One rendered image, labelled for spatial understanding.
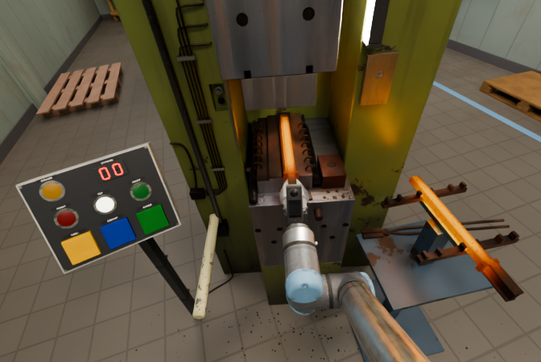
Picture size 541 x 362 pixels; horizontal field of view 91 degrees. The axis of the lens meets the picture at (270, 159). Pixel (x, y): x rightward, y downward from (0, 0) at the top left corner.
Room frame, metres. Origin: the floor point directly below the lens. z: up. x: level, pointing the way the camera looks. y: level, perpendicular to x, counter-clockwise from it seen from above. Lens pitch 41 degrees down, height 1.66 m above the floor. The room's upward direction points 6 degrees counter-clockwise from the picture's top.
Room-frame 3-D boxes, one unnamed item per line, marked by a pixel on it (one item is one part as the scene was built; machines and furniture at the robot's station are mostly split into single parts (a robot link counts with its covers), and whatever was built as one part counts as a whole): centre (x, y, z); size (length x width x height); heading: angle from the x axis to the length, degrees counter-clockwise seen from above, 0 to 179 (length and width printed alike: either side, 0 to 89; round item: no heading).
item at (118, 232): (0.48, 0.47, 1.01); 0.07 x 0.05 x 0.07; 113
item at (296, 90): (0.87, -0.05, 1.32); 0.42 x 0.20 x 0.10; 178
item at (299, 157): (0.87, -0.05, 0.96); 0.42 x 0.20 x 0.09; 178
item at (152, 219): (0.52, 0.38, 1.01); 0.07 x 0.05 x 0.07; 113
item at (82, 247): (0.44, 0.56, 1.01); 0.07 x 0.05 x 0.07; 113
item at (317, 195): (0.88, -0.11, 0.69); 0.56 x 0.38 x 0.45; 178
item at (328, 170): (0.71, -0.22, 0.95); 0.12 x 0.09 x 0.07; 178
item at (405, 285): (0.48, -0.55, 0.64); 0.40 x 0.30 x 0.02; 97
